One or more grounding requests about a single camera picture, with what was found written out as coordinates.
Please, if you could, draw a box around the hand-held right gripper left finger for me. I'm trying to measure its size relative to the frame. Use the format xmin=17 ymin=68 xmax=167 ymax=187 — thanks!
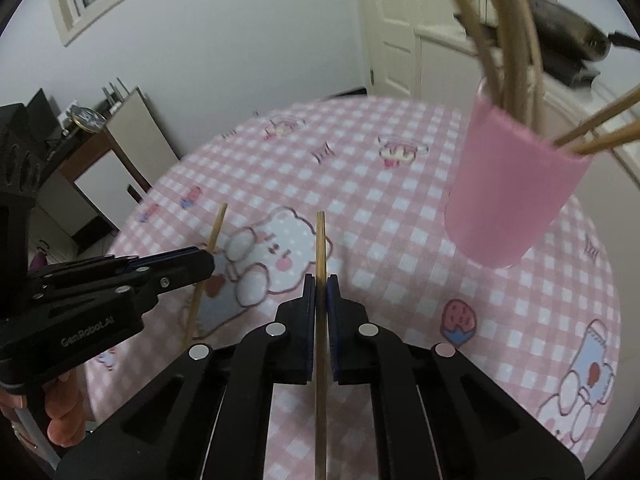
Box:
xmin=55 ymin=274 xmax=317 ymax=480

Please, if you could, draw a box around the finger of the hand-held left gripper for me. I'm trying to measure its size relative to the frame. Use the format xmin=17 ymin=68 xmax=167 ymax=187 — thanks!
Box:
xmin=30 ymin=251 xmax=217 ymax=311
xmin=27 ymin=248 xmax=208 ymax=283

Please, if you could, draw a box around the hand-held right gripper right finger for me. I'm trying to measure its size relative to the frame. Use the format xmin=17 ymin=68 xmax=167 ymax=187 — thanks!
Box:
xmin=325 ymin=274 xmax=586 ymax=480

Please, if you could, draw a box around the pink cup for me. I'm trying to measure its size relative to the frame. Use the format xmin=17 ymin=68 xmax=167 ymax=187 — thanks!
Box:
xmin=444 ymin=87 xmax=593 ymax=268

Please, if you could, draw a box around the person's left hand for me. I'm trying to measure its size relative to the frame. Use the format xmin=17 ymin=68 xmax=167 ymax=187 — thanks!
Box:
xmin=0 ymin=367 xmax=87 ymax=448

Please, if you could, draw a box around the brown and white side cabinet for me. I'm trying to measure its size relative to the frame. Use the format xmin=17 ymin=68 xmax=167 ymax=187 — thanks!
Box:
xmin=37 ymin=87 xmax=181 ymax=238

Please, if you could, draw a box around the black monitor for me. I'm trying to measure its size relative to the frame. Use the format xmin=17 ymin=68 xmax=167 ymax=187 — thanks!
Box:
xmin=25 ymin=87 xmax=63 ymax=143

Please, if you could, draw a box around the white door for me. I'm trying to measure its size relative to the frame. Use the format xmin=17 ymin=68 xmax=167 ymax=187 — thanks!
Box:
xmin=352 ymin=0 xmax=493 ymax=98

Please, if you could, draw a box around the steel wok black handle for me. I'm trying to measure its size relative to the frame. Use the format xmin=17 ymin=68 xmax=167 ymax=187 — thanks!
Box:
xmin=522 ymin=0 xmax=640 ymax=63

